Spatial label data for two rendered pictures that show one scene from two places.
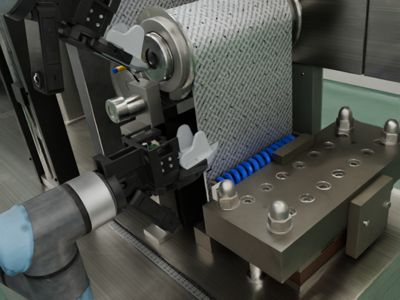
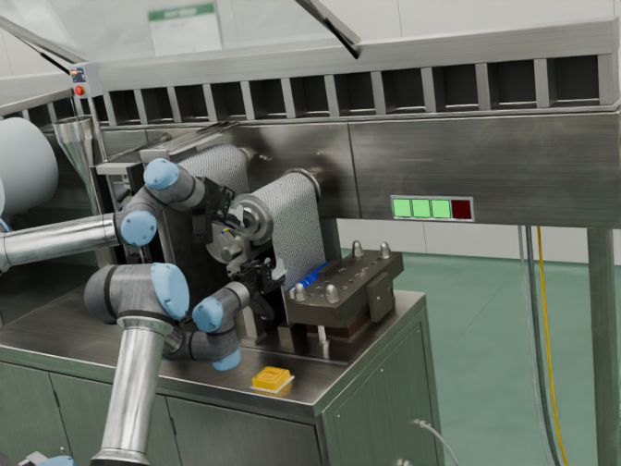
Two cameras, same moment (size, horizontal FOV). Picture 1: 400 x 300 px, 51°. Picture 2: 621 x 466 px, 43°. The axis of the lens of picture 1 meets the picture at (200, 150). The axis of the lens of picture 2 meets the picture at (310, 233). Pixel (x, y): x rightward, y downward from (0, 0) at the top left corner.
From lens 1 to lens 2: 1.54 m
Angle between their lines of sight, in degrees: 19
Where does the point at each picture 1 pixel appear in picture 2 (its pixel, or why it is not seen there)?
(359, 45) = (356, 202)
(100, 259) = not seen: hidden behind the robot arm
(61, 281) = (231, 336)
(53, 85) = (209, 239)
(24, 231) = (218, 305)
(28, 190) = not seen: hidden behind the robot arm
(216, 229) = (297, 314)
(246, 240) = (316, 311)
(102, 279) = not seen: hidden behind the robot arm
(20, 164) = (103, 333)
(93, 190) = (239, 288)
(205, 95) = (277, 239)
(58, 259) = (230, 322)
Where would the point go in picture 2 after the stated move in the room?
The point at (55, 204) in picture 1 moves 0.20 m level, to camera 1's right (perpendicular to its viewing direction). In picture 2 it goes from (225, 294) to (300, 273)
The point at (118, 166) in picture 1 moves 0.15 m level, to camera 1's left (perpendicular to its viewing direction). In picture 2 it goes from (247, 276) to (190, 292)
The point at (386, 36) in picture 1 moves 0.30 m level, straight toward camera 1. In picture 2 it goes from (369, 194) to (366, 227)
